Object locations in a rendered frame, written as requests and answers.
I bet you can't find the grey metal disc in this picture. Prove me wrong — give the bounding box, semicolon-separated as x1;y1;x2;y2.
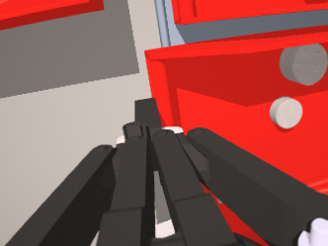
280;43;328;85
270;96;302;128

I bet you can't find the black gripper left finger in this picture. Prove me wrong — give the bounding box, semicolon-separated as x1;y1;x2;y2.
5;99;156;246

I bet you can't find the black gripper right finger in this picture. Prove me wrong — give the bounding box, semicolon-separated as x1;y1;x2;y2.
145;98;328;246

